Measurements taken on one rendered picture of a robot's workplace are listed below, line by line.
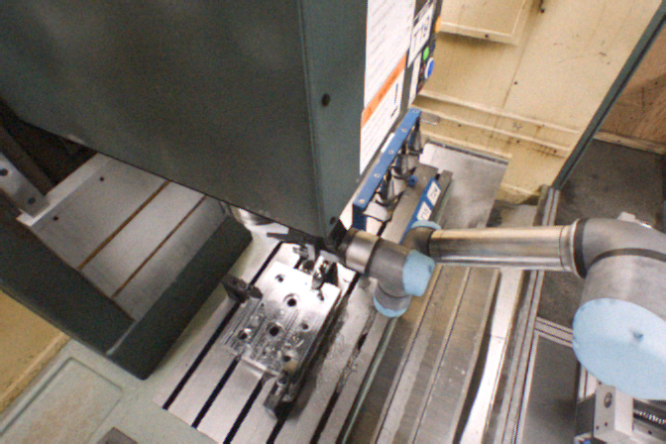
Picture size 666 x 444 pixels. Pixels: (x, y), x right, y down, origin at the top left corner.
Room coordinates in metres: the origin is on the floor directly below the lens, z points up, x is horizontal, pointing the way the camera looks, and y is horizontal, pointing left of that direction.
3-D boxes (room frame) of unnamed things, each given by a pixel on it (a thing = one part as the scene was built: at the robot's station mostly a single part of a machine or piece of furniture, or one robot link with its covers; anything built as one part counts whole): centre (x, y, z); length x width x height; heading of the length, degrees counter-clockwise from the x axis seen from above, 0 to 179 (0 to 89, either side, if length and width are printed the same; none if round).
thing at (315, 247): (0.44, 0.02, 1.40); 0.12 x 0.08 x 0.09; 61
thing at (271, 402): (0.28, 0.15, 0.97); 0.13 x 0.03 x 0.15; 151
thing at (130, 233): (0.72, 0.52, 1.16); 0.48 x 0.05 x 0.51; 151
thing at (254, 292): (0.57, 0.28, 0.97); 0.13 x 0.03 x 0.15; 61
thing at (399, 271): (0.37, -0.12, 1.40); 0.11 x 0.08 x 0.09; 61
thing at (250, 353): (0.48, 0.16, 0.97); 0.29 x 0.23 x 0.05; 151
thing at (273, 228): (0.45, 0.13, 1.41); 0.09 x 0.03 x 0.06; 86
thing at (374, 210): (0.65, -0.12, 1.21); 0.07 x 0.05 x 0.01; 61
